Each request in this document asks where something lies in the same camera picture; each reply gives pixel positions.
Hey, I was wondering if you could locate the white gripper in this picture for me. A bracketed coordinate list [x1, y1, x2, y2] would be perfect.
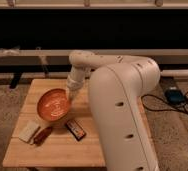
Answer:
[67, 67, 86, 101]

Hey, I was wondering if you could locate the orange ceramic bowl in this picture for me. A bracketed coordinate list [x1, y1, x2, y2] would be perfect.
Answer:
[37, 88, 70, 121]

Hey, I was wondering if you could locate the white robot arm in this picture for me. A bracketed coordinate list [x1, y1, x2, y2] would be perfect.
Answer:
[67, 50, 160, 171]

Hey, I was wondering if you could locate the dark rectangular snack packet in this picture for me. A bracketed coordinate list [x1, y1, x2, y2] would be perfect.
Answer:
[65, 119, 86, 141]

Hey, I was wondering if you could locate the wooden table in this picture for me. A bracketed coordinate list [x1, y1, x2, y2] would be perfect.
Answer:
[3, 79, 105, 167]

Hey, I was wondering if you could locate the blue power adapter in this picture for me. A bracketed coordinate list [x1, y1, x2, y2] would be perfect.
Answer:
[165, 88, 185, 105]

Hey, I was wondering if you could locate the white horizontal rail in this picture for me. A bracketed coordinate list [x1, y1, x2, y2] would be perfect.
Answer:
[0, 49, 188, 57]

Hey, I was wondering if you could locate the black cable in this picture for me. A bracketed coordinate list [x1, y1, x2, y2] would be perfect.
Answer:
[140, 76, 188, 168]

